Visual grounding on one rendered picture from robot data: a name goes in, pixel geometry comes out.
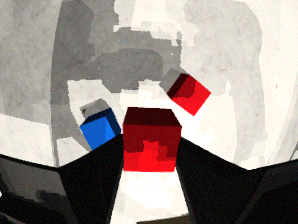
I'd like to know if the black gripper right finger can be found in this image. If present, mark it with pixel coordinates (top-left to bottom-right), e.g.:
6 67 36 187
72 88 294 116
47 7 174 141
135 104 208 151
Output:
174 136 298 224

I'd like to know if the blue cube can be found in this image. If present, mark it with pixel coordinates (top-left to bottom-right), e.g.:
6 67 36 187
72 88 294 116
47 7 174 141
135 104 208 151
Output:
80 108 122 151

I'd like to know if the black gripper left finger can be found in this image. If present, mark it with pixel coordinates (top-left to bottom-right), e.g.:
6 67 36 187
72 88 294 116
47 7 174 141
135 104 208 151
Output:
0 133 124 224

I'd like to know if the red cube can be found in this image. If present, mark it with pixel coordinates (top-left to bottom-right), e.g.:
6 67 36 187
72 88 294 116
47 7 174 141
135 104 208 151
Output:
122 107 182 172
166 73 212 117

